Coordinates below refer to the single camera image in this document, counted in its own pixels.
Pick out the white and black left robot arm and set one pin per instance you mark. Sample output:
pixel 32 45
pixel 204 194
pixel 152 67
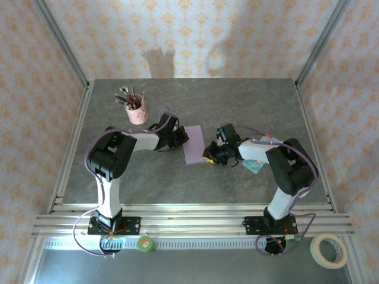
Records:
pixel 109 198

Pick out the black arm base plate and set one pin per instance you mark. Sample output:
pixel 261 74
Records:
pixel 251 226
pixel 133 225

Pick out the wooden pencil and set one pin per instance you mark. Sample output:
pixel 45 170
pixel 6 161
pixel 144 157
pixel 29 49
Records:
pixel 143 97

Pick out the green tape roll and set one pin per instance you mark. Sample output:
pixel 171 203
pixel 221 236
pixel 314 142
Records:
pixel 146 245

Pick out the aluminium frame post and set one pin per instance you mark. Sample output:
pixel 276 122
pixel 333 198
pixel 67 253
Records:
pixel 322 38
pixel 63 44

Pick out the blue pen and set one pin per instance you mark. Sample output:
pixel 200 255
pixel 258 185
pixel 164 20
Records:
pixel 133 93

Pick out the aluminium mounting rail frame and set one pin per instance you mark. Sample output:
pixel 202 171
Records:
pixel 192 220

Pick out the pink metal pen cup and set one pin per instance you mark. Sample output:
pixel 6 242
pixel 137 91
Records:
pixel 137 115

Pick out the white masking tape roll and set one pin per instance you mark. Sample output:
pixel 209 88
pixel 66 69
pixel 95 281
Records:
pixel 315 248

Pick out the teal illustrated paper packet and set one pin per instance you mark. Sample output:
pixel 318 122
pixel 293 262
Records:
pixel 253 167

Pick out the small circuit board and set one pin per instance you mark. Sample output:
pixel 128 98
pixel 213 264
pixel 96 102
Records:
pixel 293 240
pixel 114 240

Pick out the lilac paper sheet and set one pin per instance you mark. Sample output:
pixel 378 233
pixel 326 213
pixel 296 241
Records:
pixel 194 145

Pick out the white-tipped grey pen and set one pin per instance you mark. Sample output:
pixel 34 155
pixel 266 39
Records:
pixel 124 91

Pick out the dark green pen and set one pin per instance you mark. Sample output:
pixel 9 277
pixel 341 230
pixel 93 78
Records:
pixel 120 97

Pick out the red pen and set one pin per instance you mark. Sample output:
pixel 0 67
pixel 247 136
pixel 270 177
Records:
pixel 131 100

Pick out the aluminium side rail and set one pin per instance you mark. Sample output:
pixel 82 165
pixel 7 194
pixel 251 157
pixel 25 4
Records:
pixel 76 133
pixel 313 133

